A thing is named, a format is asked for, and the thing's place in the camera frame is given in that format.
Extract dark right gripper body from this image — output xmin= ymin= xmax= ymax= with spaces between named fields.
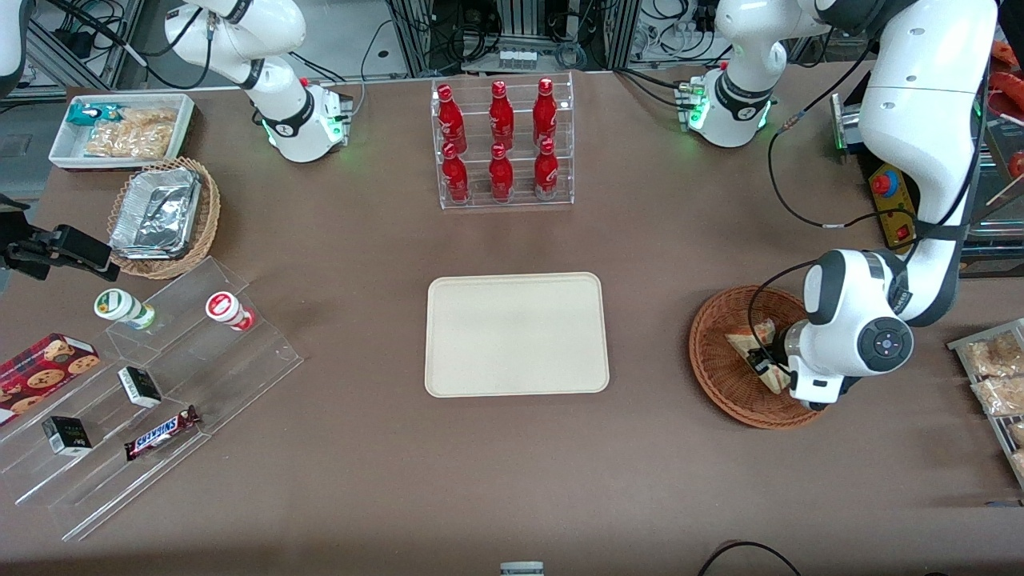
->
xmin=0 ymin=210 xmax=34 ymax=250

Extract triangular sandwich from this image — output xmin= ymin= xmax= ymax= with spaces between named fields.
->
xmin=726 ymin=318 xmax=793 ymax=396

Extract round brown wicker basket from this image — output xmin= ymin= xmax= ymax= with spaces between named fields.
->
xmin=689 ymin=285 xmax=833 ymax=430

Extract silver foil tray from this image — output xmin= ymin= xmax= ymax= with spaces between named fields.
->
xmin=109 ymin=166 xmax=203 ymax=262

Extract oval light wicker basket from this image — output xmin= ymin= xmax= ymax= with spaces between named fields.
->
xmin=106 ymin=157 xmax=222 ymax=281

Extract beige rectangular serving tray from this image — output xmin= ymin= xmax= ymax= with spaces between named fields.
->
xmin=424 ymin=272 xmax=610 ymax=398

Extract green capped yogurt bottle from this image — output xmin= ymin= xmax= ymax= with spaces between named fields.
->
xmin=94 ymin=288 xmax=158 ymax=331

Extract white rectangular snack bin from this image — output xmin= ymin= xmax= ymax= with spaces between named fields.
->
xmin=48 ymin=94 xmax=196 ymax=173

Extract red cookie box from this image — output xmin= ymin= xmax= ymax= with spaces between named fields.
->
xmin=0 ymin=333 xmax=102 ymax=427

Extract clear bag of crackers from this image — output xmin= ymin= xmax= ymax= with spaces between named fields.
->
xmin=83 ymin=107 xmax=178 ymax=160

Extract green snack packet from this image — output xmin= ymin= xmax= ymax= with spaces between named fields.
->
xmin=66 ymin=102 xmax=122 ymax=128

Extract small black white box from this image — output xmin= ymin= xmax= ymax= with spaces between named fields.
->
xmin=117 ymin=366 xmax=163 ymax=410

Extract red capped yogurt bottle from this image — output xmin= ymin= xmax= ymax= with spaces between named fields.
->
xmin=205 ymin=291 xmax=258 ymax=334

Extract small black green box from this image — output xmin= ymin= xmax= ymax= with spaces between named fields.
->
xmin=42 ymin=415 xmax=94 ymax=458

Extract yellow emergency stop box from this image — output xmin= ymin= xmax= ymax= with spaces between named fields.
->
xmin=869 ymin=162 xmax=920 ymax=251

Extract snickers chocolate bar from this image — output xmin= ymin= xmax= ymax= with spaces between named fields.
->
xmin=123 ymin=405 xmax=202 ymax=462

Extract clear acrylic stepped display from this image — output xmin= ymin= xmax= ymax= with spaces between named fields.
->
xmin=0 ymin=256 xmax=306 ymax=543

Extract black equipment stand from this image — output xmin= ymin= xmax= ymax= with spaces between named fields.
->
xmin=830 ymin=88 xmax=1024 ymax=278

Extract red cola bottle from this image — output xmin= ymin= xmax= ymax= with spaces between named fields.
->
xmin=534 ymin=138 xmax=561 ymax=200
xmin=442 ymin=142 xmax=471 ymax=203
xmin=489 ymin=80 xmax=516 ymax=149
xmin=437 ymin=84 xmax=468 ymax=153
xmin=533 ymin=77 xmax=559 ymax=147
xmin=488 ymin=142 xmax=515 ymax=202

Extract clear acrylic bottle rack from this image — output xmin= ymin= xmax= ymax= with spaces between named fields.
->
xmin=431 ymin=72 xmax=575 ymax=211

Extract orange red food items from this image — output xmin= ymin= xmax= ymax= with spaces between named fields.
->
xmin=988 ymin=40 xmax=1024 ymax=182

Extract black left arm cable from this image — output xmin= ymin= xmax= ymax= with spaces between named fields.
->
xmin=746 ymin=32 xmax=993 ymax=353

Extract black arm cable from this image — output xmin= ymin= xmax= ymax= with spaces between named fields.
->
xmin=44 ymin=0 xmax=221 ymax=91
xmin=746 ymin=32 xmax=993 ymax=353

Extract black floor cable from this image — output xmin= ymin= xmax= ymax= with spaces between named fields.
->
xmin=695 ymin=541 xmax=803 ymax=576

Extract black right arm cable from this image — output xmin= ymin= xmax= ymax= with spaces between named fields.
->
xmin=44 ymin=0 xmax=221 ymax=91

